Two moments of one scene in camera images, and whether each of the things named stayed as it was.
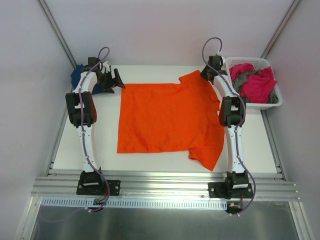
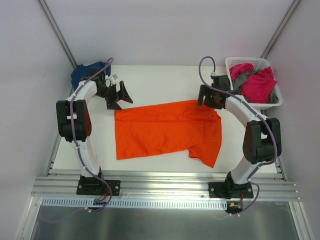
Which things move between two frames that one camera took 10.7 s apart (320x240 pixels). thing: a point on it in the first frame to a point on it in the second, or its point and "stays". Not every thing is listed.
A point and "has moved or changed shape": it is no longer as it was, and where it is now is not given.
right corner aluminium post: [287, 17] stays
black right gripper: [206, 74] to [202, 95]
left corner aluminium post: [43, 5] stays
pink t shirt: [256, 87] stays
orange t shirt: [159, 117] has moved or changed shape
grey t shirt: [239, 80] stays
